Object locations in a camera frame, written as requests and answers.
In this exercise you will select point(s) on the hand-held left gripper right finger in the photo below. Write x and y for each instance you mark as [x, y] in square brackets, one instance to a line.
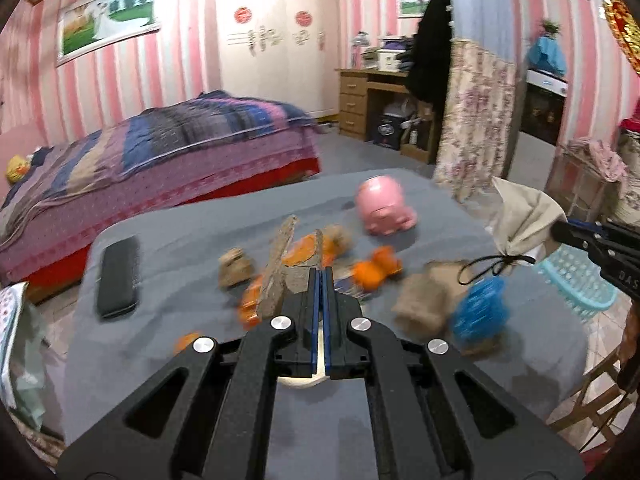
[327, 320]

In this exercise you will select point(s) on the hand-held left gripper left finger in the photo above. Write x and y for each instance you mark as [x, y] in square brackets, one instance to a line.
[314, 320]

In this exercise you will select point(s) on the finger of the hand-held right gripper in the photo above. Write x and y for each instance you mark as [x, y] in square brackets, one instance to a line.
[570, 234]

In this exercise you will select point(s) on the light blue plastic basket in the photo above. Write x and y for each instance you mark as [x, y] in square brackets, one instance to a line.
[580, 282]

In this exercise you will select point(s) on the orange toy pieces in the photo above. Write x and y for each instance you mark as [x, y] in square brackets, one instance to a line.
[375, 267]

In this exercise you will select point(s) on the blue wrapper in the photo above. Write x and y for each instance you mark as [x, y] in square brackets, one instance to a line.
[480, 310]

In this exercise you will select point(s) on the metal rack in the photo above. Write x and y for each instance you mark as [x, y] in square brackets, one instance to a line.
[580, 195]

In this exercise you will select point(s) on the orange snack packet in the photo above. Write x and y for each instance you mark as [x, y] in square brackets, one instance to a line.
[300, 256]

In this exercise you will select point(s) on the brown cardboard strip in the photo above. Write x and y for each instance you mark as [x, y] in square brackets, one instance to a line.
[277, 265]

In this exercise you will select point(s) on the cabinet with floral cover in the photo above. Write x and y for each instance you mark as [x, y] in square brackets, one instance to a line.
[631, 195]

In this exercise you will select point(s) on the pink cloth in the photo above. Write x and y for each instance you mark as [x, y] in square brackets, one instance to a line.
[600, 157]

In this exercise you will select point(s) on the crumpled brown paper ball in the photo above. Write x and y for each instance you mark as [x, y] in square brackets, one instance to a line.
[340, 237]

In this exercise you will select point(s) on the brown patterned sock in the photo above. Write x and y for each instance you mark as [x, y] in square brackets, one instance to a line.
[235, 267]

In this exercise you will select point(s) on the wooden chair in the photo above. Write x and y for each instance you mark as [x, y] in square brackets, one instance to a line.
[600, 390]

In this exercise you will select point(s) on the small orange peel piece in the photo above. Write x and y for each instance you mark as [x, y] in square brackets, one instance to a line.
[187, 343]

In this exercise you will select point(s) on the pink pig mug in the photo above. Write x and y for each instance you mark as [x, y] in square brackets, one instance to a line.
[382, 202]

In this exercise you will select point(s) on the water dispenser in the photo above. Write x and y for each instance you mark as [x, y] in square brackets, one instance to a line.
[542, 105]

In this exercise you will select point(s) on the floral curtain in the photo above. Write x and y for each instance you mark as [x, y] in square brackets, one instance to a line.
[475, 120]

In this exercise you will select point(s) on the blue cloth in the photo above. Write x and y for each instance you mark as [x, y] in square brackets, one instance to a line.
[547, 55]

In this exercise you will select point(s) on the black box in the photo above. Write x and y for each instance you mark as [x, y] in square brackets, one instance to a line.
[389, 130]

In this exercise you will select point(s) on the small potted plant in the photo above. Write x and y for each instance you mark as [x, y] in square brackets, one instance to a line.
[549, 26]

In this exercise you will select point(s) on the white plastic bag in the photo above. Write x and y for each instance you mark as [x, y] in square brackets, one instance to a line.
[400, 107]

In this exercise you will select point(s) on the wooden desk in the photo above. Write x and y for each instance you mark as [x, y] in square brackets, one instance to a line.
[357, 95]

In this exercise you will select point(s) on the black coat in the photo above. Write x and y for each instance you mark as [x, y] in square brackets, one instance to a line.
[430, 50]

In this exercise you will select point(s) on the striped purple blue quilt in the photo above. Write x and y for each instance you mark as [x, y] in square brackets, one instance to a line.
[175, 132]

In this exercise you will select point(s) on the bed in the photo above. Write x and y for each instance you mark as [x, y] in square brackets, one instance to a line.
[100, 220]

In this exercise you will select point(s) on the pale blue curtain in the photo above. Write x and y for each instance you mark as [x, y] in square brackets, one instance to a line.
[480, 0]

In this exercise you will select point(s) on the white box on desk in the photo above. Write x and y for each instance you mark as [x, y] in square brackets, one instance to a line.
[387, 57]

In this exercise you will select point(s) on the white wardrobe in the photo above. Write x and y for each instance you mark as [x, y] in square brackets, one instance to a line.
[280, 55]

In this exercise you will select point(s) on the printed white bag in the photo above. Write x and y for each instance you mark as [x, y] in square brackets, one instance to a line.
[17, 340]

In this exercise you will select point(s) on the yellow plush toy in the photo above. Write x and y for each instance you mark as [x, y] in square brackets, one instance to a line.
[17, 169]

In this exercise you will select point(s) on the red gold wall decoration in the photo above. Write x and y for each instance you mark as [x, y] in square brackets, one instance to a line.
[625, 25]

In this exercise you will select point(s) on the large landscape wall poster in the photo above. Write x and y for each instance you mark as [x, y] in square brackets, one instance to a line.
[107, 17]

